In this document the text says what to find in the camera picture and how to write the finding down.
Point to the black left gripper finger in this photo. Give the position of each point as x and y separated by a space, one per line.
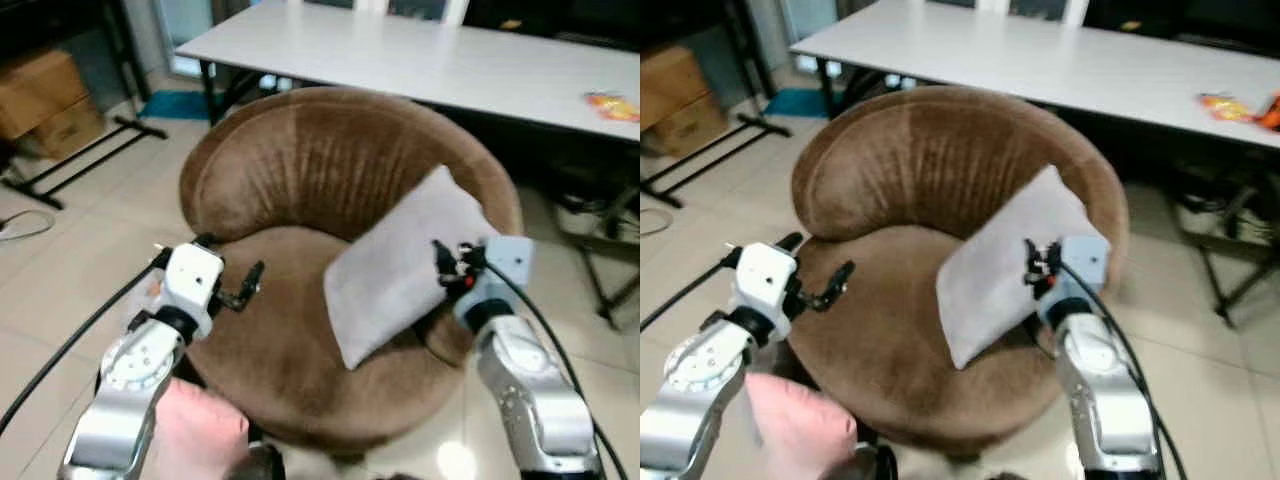
253 278
205 240
792 241
840 280

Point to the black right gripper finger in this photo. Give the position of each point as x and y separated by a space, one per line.
441 255
1037 283
1031 254
450 281

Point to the grey pillow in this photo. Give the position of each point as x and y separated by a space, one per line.
990 275
395 270

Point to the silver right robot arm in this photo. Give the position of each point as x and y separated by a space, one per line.
1105 395
535 400

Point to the brown round sofa chair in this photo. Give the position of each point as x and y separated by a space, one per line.
890 330
300 330

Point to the teal floor mat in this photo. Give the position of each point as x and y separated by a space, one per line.
795 102
172 106

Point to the pink pillow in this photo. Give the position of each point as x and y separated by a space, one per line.
800 430
200 435

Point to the small cardboard box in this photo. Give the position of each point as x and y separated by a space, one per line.
72 130
695 125

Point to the long white table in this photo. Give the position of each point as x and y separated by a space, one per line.
1050 60
420 60

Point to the large cardboard box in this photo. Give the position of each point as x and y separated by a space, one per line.
668 85
38 90

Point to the orange snack packet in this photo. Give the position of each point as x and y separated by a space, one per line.
612 106
1225 106

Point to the orange red packet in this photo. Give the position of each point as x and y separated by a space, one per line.
1271 112

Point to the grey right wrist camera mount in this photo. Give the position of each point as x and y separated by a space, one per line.
505 262
1085 258

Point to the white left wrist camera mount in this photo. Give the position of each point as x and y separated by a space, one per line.
190 280
762 280

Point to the black metal rack frame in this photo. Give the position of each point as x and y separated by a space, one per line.
90 150
700 160

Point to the black folding chair frame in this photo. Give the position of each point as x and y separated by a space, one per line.
600 240
1225 250

